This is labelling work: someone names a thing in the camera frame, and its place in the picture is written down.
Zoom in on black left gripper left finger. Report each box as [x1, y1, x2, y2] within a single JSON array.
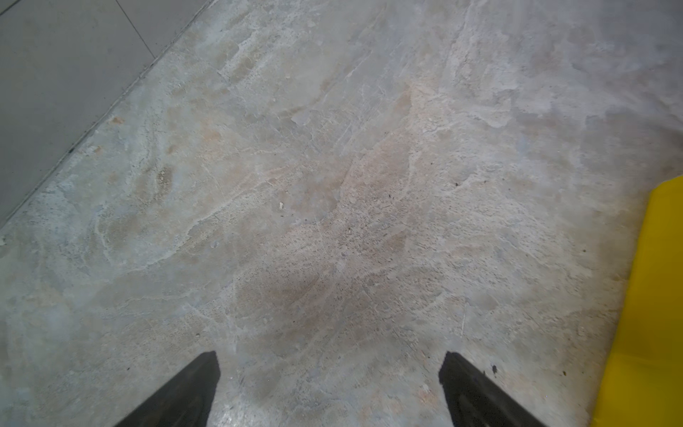
[[116, 352, 221, 427]]

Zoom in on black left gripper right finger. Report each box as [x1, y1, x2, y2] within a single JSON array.
[[439, 352, 544, 427]]

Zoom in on yellow plastic bin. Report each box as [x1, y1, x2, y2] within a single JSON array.
[[592, 177, 682, 426]]

